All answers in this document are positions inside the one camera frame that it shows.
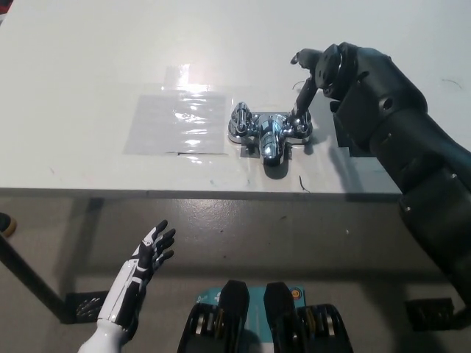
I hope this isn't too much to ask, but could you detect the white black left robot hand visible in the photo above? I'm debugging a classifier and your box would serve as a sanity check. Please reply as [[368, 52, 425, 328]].
[[96, 219, 177, 329]]

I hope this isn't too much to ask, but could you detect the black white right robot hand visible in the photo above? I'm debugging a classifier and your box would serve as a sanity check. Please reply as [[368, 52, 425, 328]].
[[289, 46, 334, 121]]

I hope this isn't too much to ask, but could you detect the chrome two-handle faucet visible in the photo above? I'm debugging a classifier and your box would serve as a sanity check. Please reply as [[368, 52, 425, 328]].
[[226, 101, 316, 167]]

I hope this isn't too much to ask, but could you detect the black tape patch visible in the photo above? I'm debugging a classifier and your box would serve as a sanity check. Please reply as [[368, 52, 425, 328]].
[[329, 99, 371, 160]]

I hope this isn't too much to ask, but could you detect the black perforated foot plate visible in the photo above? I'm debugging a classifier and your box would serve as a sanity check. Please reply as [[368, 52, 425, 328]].
[[65, 290, 112, 325], [403, 296, 458, 329]]

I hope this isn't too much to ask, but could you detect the black diagonal metal bar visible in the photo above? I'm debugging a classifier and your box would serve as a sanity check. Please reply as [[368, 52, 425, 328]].
[[0, 231, 70, 324]]

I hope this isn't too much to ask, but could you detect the clear plastic sheet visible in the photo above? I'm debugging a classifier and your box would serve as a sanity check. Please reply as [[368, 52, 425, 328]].
[[123, 65, 232, 157]]

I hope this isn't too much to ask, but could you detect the black shoe tan sole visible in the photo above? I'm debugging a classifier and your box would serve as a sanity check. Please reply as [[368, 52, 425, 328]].
[[0, 211, 19, 238]]

